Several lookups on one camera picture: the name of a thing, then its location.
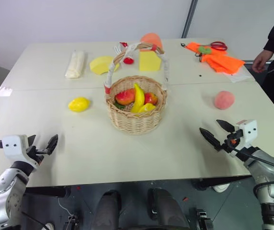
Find green felt piece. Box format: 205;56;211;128
197;45;213;55

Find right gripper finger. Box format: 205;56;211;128
199;127;222;152
216;119;235;133

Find white cord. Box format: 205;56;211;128
114;45;128;57

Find red toy apple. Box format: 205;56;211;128
143;92;159;105

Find yellow toy pepper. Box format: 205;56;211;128
137;103;157;114

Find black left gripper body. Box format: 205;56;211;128
25;145;49;167

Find yellow toy lemon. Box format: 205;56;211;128
68;96;91;113

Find white shoe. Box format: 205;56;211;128
213;183;233;194

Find grey wall post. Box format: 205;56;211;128
181;0;199;39

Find clear plastic sheet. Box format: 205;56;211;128
227;69;253;84

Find yellow half-round foam piece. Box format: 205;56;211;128
89;55;121;75

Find orange foam cylinder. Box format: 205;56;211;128
139;32;164;52

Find yellow foam block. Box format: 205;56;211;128
138;49;162;72

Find person's bare hand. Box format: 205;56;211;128
251;49;271;74

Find orange cloth pile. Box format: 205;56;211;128
185;41;246;75

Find pink toy peach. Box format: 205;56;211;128
214;90;236;110

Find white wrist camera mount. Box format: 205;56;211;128
1;134;38;170
234;119;258;151

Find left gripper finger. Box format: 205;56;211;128
27;134;37;147
46;134;59;154

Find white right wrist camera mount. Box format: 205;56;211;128
234;119;258;151

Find yellow toy banana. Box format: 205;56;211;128
130;82;146;114

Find black table frame bar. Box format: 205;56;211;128
24;185;71;199
191;175;253;192

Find red handled scissors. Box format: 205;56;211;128
200;41;228;52

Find dark rounded shape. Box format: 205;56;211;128
147;187;191;230
94;190;124;230

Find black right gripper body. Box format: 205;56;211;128
219;128;245;158

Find red yellow toy mango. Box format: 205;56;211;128
114;88;137;106

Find wicker basket with handle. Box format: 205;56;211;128
103;42;170;136

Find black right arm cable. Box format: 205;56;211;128
227;142;274;200

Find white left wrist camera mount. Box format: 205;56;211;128
1;134;38;170

